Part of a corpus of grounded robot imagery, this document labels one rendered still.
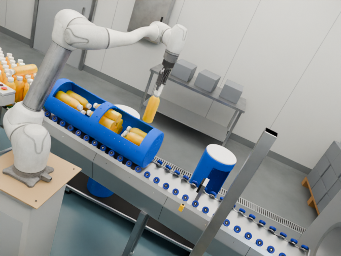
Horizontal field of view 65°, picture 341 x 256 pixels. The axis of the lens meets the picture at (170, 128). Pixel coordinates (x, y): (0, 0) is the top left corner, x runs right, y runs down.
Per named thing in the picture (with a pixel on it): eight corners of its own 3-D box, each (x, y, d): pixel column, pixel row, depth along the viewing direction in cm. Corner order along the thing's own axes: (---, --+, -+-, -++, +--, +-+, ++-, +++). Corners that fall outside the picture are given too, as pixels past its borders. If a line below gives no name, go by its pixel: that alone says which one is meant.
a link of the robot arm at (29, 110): (4, 147, 138) (-6, 123, 150) (35, 150, 151) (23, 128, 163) (72, 10, 121) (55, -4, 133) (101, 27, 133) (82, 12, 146)
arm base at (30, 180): (37, 192, 134) (39, 184, 132) (0, 172, 136) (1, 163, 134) (61, 173, 150) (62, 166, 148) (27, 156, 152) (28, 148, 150)
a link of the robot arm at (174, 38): (184, 55, 164) (171, 47, 171) (194, 30, 157) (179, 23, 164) (171, 53, 156) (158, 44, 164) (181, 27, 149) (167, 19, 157)
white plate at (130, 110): (140, 124, 226) (139, 125, 226) (139, 109, 249) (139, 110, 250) (107, 115, 218) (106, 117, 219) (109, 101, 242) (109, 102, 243)
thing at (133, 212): (195, 265, 252) (201, 255, 245) (57, 193, 266) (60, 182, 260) (204, 226, 298) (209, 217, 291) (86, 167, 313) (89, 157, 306)
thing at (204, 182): (196, 203, 182) (205, 186, 175) (191, 200, 183) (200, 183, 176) (200, 195, 190) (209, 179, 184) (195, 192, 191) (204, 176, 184)
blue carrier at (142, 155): (137, 173, 179) (153, 136, 171) (38, 113, 198) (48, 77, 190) (154, 161, 206) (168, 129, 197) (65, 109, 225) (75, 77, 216)
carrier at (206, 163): (165, 219, 267) (186, 240, 254) (199, 149, 228) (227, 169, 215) (181, 208, 289) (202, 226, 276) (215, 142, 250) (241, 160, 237)
